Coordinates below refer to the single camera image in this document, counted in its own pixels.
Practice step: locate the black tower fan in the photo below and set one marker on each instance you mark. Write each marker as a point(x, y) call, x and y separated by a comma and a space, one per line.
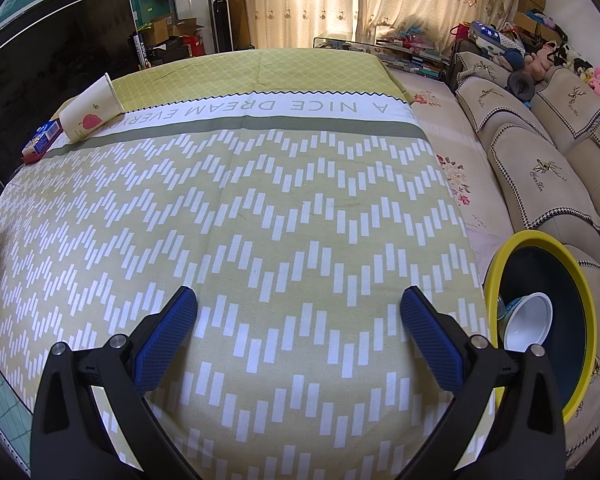
point(216, 22)

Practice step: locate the green patterned blanket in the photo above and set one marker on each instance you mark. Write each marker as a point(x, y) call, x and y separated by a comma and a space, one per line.
point(280, 185)

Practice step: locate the green white plastic cup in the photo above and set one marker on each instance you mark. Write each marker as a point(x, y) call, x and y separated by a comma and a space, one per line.
point(527, 320)

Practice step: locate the beige sofa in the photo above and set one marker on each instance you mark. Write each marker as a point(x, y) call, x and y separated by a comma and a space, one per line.
point(530, 185)

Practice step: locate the pile of bags and toys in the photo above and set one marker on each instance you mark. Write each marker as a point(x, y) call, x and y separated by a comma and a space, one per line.
point(485, 42)

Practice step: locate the blue red snack box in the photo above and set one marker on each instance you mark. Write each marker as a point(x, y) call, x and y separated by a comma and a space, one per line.
point(42, 142)

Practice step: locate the yellow round bin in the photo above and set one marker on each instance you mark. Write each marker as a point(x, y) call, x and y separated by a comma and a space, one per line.
point(570, 310)

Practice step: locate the black television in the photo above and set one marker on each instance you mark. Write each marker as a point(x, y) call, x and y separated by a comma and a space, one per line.
point(55, 60)

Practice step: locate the glass coffee table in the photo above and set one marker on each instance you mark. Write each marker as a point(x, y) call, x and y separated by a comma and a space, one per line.
point(420, 57)

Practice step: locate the stack of cardboard boxes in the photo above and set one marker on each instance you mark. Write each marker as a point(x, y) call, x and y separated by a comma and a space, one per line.
point(532, 10)

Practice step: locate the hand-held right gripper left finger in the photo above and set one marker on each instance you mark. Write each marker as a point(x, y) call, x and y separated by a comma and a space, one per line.
point(165, 340)

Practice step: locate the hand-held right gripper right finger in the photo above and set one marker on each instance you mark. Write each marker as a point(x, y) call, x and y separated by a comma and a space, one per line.
point(432, 340)

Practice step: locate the paper cup with leaf print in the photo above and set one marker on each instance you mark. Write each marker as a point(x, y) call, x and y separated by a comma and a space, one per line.
point(90, 110)

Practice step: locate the cream embroidered curtain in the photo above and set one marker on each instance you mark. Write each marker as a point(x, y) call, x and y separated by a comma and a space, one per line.
point(305, 5)

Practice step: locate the open cardboard boxes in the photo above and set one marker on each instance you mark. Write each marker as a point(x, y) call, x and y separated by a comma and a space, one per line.
point(165, 37)

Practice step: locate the pile of stuffed toys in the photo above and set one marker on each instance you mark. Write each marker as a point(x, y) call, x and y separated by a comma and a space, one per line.
point(580, 72)

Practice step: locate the dark grey round object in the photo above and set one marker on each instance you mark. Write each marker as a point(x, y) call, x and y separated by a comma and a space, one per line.
point(521, 86)

